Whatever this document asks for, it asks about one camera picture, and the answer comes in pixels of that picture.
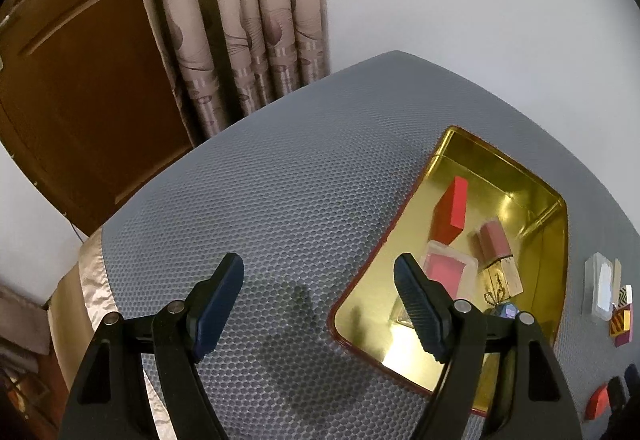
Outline yellow red striped cube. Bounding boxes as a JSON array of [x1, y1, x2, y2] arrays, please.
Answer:
[[608, 305, 632, 337]]

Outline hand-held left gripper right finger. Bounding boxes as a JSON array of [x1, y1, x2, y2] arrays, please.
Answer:
[[393, 253, 583, 440]]

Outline pink long block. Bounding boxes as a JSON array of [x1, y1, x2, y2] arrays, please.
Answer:
[[615, 304, 635, 347]]

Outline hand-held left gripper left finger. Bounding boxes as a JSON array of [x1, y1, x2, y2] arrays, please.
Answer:
[[60, 252, 245, 440]]

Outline beige printed curtain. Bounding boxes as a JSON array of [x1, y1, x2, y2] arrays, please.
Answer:
[[124, 0, 331, 155]]

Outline red rounded square case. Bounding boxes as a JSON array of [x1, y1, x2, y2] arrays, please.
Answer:
[[585, 382, 611, 421]]

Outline red tin box gold inside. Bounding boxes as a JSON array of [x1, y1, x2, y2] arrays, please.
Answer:
[[327, 126, 569, 418]]

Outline red long block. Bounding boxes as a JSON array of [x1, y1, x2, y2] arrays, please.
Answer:
[[431, 176, 469, 245]]

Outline gold satin cloth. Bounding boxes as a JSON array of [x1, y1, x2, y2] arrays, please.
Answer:
[[47, 225, 176, 440]]

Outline brown wooden door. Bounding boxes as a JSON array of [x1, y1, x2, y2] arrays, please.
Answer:
[[0, 0, 201, 233]]

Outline clear box red contents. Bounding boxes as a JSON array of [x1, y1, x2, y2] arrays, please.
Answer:
[[422, 240, 481, 307]]

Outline clear box white blue contents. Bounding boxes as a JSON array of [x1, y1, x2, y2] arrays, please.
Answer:
[[584, 254, 616, 322]]

